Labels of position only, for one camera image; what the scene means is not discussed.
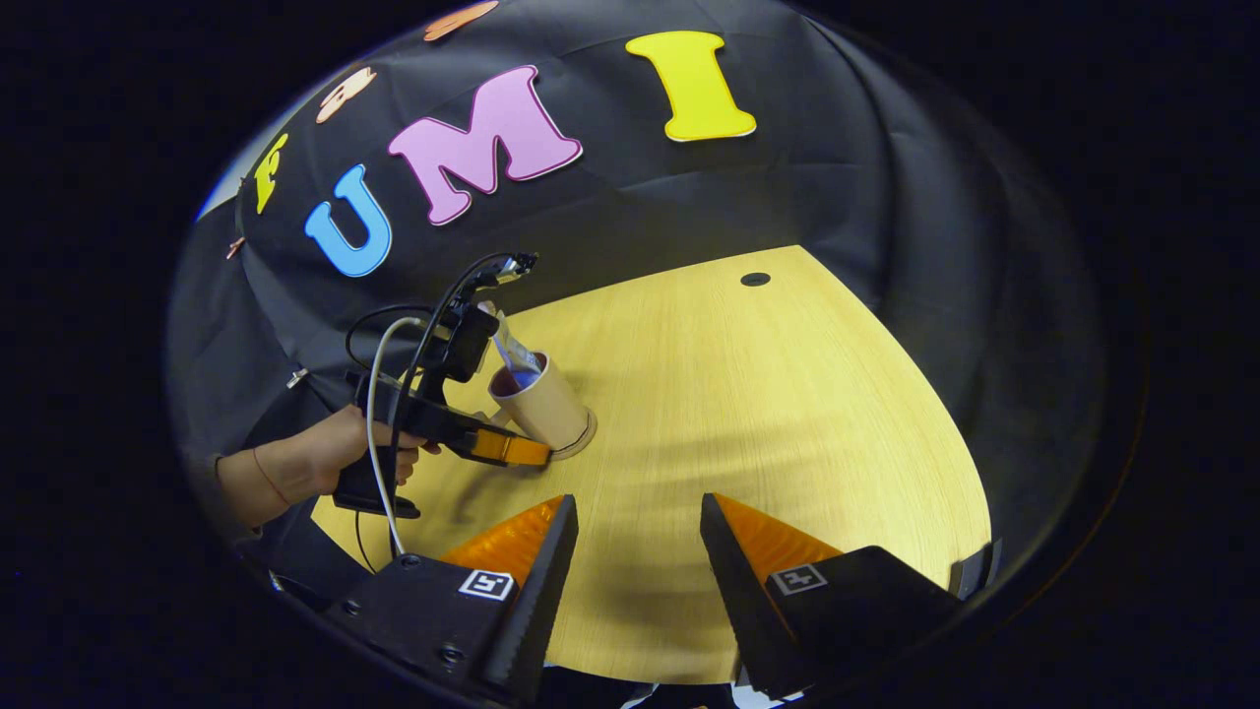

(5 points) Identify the beige cup with wooden handle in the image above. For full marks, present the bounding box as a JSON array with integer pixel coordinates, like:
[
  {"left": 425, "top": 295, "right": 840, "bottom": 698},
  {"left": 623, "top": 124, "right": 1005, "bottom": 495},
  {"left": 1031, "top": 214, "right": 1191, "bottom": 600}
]
[{"left": 488, "top": 352, "right": 592, "bottom": 454}]

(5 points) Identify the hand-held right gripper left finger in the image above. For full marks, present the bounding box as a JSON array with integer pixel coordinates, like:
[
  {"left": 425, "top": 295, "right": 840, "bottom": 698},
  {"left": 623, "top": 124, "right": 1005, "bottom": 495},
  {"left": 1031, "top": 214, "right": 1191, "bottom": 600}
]
[{"left": 325, "top": 493, "right": 580, "bottom": 705}]

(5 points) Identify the white cable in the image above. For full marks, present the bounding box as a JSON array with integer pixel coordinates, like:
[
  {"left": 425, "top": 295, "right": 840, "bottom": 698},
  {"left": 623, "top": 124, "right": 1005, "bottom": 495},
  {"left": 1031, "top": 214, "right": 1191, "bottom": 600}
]
[{"left": 364, "top": 315, "right": 426, "bottom": 558}]

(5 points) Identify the light wooden desktop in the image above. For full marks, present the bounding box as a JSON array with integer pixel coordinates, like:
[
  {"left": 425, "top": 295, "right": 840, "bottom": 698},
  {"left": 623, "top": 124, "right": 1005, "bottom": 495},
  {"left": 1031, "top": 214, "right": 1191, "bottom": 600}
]
[{"left": 310, "top": 245, "right": 993, "bottom": 685}]

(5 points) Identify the white toothpaste tube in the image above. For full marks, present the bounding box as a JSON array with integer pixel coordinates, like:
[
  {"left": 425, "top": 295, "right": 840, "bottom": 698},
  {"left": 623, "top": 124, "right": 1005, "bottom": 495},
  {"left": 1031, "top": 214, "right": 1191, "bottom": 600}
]
[{"left": 489, "top": 307, "right": 544, "bottom": 387}]

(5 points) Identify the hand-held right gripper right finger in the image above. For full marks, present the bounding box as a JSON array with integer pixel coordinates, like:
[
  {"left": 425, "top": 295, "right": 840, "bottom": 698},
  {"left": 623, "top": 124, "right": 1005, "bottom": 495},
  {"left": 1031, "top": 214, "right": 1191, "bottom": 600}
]
[{"left": 700, "top": 492, "right": 971, "bottom": 702}]

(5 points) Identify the round cork coaster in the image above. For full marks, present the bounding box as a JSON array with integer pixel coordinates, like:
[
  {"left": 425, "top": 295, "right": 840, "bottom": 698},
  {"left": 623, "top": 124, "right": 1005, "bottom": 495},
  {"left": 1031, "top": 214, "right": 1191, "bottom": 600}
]
[{"left": 546, "top": 409, "right": 599, "bottom": 462}]

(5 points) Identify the black backdrop cloth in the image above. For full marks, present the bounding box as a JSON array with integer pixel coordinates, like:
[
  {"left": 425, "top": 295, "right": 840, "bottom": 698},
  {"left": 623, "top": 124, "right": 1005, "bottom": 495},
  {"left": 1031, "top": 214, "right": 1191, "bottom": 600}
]
[{"left": 165, "top": 0, "right": 1103, "bottom": 592}]

